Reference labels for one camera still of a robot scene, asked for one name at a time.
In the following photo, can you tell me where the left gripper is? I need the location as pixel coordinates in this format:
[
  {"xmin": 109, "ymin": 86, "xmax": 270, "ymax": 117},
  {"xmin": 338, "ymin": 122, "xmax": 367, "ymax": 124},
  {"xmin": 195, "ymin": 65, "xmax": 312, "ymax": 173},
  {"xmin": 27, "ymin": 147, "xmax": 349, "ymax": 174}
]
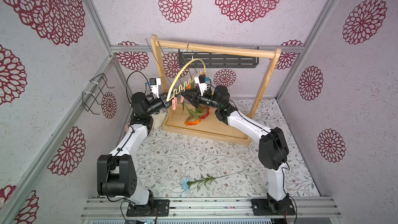
[{"xmin": 146, "ymin": 91, "xmax": 179, "ymax": 116}]

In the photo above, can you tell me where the yellow wavy clothes hanger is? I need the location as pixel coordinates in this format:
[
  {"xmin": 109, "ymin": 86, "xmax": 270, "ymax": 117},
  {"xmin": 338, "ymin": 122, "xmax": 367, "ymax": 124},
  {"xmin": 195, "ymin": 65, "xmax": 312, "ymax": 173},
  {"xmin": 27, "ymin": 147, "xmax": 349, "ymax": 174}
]
[{"xmin": 166, "ymin": 43, "xmax": 207, "ymax": 102}]

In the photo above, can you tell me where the red artificial flower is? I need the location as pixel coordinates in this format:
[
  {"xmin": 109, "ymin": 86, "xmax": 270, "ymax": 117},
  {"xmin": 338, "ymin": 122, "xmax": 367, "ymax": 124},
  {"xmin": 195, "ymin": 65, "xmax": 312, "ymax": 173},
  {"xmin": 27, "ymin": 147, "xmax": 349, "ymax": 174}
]
[{"xmin": 199, "ymin": 105, "xmax": 210, "ymax": 119}]

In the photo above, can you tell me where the orange artificial flower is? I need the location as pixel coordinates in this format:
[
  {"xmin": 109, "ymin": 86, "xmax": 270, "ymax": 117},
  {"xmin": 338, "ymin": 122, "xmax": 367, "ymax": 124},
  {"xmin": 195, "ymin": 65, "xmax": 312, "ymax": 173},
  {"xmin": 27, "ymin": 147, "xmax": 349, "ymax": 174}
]
[{"xmin": 182, "ymin": 103, "xmax": 204, "ymax": 126}]

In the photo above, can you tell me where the wooden clothes rack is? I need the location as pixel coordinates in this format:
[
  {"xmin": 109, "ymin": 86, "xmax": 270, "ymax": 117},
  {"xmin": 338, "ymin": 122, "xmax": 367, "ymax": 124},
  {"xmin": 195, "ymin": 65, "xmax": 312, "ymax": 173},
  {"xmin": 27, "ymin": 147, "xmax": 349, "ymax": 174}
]
[{"xmin": 150, "ymin": 35, "xmax": 282, "ymax": 145}]

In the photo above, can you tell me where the blue artificial flower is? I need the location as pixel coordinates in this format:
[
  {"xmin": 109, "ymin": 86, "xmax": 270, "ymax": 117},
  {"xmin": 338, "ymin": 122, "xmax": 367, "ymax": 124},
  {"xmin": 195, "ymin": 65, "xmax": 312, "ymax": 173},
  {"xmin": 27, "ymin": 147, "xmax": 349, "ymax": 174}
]
[{"xmin": 180, "ymin": 170, "xmax": 248, "ymax": 193}]

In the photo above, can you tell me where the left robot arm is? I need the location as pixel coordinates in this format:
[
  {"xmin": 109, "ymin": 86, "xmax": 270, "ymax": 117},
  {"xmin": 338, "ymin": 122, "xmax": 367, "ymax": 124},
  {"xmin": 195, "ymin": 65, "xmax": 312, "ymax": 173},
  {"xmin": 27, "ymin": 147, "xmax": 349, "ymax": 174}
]
[{"xmin": 96, "ymin": 92, "xmax": 171, "ymax": 206}]

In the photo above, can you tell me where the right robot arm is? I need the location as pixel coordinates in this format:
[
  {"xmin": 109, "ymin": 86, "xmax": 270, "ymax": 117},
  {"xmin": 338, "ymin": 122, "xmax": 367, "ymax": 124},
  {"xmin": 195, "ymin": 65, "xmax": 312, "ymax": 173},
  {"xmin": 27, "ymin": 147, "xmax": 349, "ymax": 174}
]
[{"xmin": 181, "ymin": 86, "xmax": 290, "ymax": 208}]

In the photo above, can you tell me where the white plush toy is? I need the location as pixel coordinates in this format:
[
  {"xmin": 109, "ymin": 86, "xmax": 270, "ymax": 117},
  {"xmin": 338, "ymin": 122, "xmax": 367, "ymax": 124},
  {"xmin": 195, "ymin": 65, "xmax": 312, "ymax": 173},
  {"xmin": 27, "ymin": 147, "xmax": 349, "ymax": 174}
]
[{"xmin": 151, "ymin": 112, "xmax": 167, "ymax": 129}]

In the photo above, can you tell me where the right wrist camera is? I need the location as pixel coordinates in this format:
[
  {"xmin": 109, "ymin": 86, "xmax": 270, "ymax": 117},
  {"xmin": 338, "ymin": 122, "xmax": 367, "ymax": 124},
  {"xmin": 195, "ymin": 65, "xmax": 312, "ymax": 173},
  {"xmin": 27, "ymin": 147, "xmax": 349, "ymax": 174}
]
[{"xmin": 194, "ymin": 74, "xmax": 209, "ymax": 96}]

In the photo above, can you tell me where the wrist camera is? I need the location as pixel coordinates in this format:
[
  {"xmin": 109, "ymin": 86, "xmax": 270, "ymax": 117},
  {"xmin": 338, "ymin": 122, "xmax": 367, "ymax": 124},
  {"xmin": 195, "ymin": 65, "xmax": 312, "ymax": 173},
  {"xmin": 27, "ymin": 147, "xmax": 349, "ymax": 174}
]
[
  {"xmin": 147, "ymin": 78, "xmax": 161, "ymax": 99},
  {"xmin": 194, "ymin": 74, "xmax": 209, "ymax": 96}
]

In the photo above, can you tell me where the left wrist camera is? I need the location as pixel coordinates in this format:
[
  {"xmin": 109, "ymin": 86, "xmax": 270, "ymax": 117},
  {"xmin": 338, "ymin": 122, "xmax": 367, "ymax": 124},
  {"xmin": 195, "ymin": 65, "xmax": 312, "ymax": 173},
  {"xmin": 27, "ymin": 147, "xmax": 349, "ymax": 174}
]
[{"xmin": 147, "ymin": 78, "xmax": 161, "ymax": 99}]

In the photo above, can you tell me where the black wire wall rack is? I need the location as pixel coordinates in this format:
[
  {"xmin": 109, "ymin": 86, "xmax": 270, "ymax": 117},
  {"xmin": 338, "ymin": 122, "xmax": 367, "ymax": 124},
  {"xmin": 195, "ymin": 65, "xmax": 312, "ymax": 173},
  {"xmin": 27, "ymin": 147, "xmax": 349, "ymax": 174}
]
[{"xmin": 81, "ymin": 73, "xmax": 114, "ymax": 115}]

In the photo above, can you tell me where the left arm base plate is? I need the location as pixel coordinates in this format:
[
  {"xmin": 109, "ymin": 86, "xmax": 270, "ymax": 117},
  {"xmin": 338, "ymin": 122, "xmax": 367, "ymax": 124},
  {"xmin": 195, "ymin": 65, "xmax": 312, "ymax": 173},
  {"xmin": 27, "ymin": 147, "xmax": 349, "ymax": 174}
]
[{"xmin": 126, "ymin": 200, "xmax": 170, "ymax": 217}]

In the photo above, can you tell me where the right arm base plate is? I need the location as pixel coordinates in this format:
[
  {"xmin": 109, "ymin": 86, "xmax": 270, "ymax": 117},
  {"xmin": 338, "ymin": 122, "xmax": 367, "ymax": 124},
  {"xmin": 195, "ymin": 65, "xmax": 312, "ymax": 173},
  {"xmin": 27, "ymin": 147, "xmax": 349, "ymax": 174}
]
[{"xmin": 251, "ymin": 197, "xmax": 296, "ymax": 217}]

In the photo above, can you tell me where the aluminium front rail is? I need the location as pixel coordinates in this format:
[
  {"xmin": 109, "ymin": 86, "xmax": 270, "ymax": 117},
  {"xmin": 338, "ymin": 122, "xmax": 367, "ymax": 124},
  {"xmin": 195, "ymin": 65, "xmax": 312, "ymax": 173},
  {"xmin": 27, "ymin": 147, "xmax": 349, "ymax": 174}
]
[{"xmin": 80, "ymin": 197, "xmax": 342, "ymax": 221}]

